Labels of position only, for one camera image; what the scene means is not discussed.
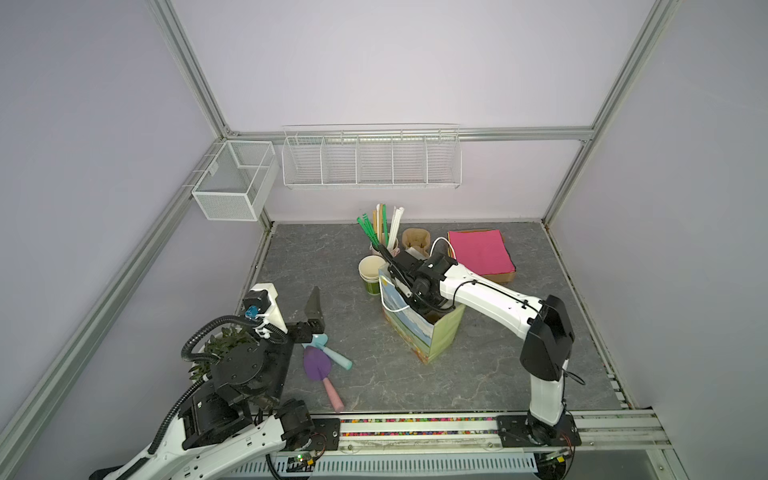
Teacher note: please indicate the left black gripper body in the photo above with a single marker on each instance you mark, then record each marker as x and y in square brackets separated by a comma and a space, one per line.
[280, 347]

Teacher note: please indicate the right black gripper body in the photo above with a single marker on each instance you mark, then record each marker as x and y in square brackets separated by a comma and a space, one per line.
[419, 304]

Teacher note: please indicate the painted paper gift bag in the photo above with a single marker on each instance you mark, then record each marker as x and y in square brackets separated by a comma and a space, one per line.
[428, 334]

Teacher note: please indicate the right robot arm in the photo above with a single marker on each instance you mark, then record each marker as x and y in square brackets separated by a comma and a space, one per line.
[440, 283]

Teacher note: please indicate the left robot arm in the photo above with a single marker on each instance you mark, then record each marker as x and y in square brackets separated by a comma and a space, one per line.
[234, 413]

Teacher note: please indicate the teal toy shovel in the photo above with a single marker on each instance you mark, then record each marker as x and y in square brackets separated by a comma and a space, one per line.
[319, 341]

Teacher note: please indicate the pink utensil holder cup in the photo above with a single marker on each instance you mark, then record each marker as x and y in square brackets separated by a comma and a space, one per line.
[393, 251]

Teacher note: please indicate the cardboard cup carrier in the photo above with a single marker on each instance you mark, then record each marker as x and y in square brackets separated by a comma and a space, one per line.
[417, 239]

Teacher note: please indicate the potted green plant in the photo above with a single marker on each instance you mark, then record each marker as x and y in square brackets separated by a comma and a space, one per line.
[220, 345]

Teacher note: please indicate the stack of green paper cups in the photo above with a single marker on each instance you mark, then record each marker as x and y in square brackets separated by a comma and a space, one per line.
[369, 269]

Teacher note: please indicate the purple pink toy shovel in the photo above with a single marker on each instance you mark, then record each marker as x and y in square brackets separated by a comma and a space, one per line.
[317, 366]

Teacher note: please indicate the white wrapped straws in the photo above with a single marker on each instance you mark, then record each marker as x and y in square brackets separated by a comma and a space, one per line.
[394, 227]

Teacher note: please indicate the cardboard napkin box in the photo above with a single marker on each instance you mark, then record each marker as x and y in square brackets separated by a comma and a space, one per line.
[501, 278]

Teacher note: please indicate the green stirrer sticks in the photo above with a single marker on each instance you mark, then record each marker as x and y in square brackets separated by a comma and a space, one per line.
[369, 231]

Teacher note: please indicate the wide white wire basket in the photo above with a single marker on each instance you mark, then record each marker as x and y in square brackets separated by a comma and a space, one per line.
[369, 157]

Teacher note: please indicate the small white wire basket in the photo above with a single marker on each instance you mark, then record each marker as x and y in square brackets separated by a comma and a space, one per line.
[237, 181]

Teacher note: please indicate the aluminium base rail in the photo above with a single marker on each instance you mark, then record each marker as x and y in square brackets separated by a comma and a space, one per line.
[420, 433]

